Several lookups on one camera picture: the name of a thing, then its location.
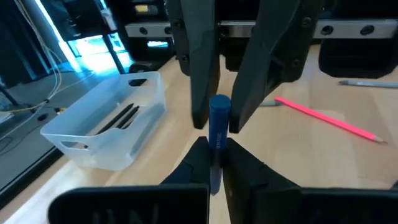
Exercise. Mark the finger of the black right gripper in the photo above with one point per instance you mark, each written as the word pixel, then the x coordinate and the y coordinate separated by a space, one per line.
pixel 202 62
pixel 267 56

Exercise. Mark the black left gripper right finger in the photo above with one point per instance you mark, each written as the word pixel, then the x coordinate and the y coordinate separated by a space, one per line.
pixel 280 202

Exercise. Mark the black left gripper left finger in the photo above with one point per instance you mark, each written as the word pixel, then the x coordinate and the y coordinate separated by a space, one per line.
pixel 124 205

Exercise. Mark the blue pen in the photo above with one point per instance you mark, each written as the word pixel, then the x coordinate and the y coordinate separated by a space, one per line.
pixel 219 121

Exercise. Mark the small grey stick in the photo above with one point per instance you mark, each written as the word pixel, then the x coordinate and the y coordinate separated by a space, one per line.
pixel 269 103

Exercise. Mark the black equipment base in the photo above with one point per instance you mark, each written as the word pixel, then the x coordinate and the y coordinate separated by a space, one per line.
pixel 149 67

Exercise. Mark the light grey pen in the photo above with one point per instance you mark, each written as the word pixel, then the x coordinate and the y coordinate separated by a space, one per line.
pixel 370 83

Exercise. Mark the translucent plastic bin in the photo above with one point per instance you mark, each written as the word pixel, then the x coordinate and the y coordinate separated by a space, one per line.
pixel 93 149

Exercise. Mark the pink pencil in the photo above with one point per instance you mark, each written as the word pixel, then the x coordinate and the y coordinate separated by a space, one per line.
pixel 326 119

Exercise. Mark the black metal frame post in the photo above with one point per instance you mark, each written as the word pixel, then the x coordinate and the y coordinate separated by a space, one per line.
pixel 113 53

